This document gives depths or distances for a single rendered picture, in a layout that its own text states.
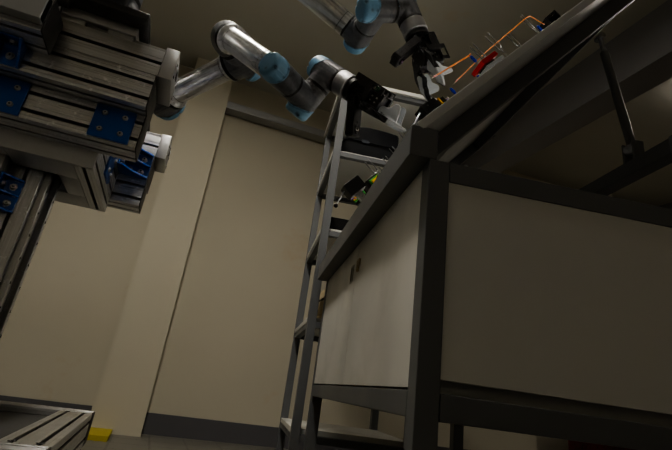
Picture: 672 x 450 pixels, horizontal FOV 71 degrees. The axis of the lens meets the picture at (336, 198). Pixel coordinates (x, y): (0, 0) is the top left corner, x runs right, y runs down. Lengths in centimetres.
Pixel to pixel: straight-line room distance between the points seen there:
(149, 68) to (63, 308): 243
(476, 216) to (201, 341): 277
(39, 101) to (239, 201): 253
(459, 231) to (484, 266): 7
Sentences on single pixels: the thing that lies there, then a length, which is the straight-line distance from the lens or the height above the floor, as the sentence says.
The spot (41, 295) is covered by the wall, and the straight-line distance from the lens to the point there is 352.
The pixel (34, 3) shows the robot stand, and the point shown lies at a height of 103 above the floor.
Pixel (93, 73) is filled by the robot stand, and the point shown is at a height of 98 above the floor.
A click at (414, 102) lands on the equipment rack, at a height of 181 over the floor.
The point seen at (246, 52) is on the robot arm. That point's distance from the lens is 142.
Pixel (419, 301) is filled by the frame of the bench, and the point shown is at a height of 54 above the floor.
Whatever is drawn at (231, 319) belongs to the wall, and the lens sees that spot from 348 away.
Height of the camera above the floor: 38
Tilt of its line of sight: 22 degrees up
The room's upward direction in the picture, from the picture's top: 8 degrees clockwise
